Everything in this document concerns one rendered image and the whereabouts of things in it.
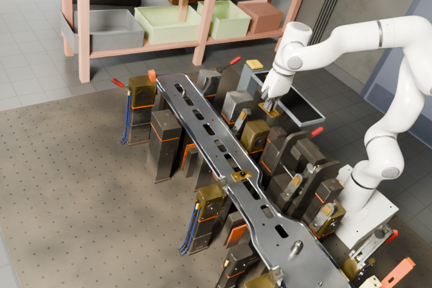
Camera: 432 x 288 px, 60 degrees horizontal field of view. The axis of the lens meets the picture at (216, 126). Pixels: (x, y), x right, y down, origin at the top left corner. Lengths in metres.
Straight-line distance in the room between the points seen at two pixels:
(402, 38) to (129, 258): 1.20
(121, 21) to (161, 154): 2.40
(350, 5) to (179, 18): 1.84
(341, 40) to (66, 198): 1.21
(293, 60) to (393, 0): 3.10
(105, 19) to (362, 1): 2.61
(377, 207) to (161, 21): 2.90
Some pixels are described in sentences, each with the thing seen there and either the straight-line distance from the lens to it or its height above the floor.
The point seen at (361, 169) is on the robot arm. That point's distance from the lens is 1.64.
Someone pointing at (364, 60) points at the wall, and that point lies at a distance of 4.40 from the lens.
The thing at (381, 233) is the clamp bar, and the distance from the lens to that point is 1.21.
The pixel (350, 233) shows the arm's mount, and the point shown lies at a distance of 1.79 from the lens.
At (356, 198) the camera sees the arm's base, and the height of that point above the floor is 0.90.
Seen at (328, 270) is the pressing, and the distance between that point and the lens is 1.33.
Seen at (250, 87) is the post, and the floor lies 1.04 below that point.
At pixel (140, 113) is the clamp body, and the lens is 1.77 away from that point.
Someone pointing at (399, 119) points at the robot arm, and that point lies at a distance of 1.48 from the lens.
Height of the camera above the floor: 2.02
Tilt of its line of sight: 39 degrees down
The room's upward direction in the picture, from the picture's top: 16 degrees clockwise
